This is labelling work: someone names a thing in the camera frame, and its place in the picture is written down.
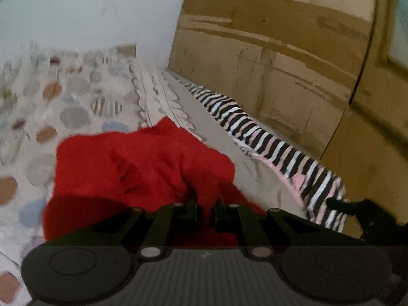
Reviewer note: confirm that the red long-sleeve sweater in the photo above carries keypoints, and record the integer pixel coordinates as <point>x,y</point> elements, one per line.
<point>99,175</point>

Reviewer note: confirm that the black white striped bedsheet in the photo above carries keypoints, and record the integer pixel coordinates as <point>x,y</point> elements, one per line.
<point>310,182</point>

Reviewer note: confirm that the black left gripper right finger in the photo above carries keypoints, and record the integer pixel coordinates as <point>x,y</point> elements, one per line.
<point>285,234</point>

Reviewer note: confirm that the patterned grey circle-print duvet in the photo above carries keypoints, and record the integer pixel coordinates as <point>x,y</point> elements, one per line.
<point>47,95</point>

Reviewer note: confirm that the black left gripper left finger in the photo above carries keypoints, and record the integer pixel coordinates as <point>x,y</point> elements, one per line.
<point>159,226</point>

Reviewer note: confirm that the wooden plywood wardrobe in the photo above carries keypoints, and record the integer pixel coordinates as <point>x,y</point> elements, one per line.
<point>330,75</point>

